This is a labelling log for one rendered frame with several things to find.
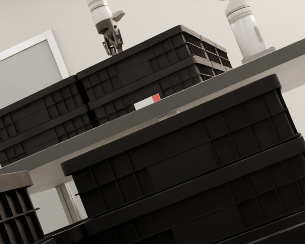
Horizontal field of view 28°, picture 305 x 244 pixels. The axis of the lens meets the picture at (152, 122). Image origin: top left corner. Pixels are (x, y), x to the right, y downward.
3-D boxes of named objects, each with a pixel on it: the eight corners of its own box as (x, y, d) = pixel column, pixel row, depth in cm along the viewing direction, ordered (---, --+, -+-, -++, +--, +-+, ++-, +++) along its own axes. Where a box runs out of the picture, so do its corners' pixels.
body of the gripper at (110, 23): (91, 27, 224) (100, 50, 223) (98, 18, 216) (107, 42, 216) (109, 22, 227) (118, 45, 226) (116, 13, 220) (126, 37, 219)
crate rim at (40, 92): (107, 83, 233) (105, 78, 233) (76, 80, 204) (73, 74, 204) (21, 123, 243) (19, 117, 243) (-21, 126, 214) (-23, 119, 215)
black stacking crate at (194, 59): (223, 92, 220) (211, 61, 221) (207, 90, 191) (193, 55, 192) (127, 133, 231) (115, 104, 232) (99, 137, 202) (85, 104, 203)
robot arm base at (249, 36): (270, 52, 219) (252, 9, 221) (266, 49, 210) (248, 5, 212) (247, 62, 221) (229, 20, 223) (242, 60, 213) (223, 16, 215)
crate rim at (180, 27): (76, 80, 204) (73, 74, 204) (107, 83, 232) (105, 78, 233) (183, 30, 193) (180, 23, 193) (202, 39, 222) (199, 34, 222)
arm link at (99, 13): (126, 12, 221) (120, -3, 221) (99, 20, 216) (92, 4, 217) (118, 22, 229) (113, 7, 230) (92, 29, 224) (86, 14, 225)
